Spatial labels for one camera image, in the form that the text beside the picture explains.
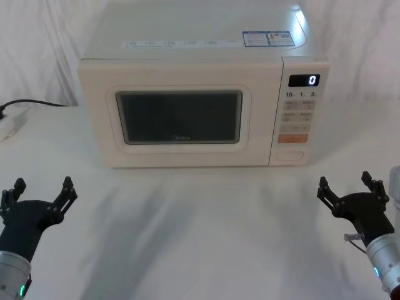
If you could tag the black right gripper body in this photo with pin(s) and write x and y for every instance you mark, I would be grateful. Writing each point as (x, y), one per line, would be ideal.
(362, 212)

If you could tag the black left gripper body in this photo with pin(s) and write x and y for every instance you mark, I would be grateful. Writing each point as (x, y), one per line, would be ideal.
(25, 225)

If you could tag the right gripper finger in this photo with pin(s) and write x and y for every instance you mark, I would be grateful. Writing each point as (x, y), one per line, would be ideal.
(328, 195)
(378, 187)

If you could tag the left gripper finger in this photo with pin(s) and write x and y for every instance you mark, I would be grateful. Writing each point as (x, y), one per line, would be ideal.
(67, 193)
(19, 187)

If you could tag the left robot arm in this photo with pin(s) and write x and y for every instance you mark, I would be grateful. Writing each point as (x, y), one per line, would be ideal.
(12, 275)

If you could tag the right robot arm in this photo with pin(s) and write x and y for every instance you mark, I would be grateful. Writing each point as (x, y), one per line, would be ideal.
(386, 253)

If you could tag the white power strip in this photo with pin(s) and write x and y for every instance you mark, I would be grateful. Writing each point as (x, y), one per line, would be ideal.
(9, 125)

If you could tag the white table cloth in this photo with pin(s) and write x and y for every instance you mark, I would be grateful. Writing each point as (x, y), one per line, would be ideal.
(200, 237)

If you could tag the white curtain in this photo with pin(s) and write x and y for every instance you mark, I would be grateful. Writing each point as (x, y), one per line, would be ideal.
(34, 47)

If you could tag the cream microwave oven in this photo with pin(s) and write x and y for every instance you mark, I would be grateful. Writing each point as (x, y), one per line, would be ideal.
(187, 68)

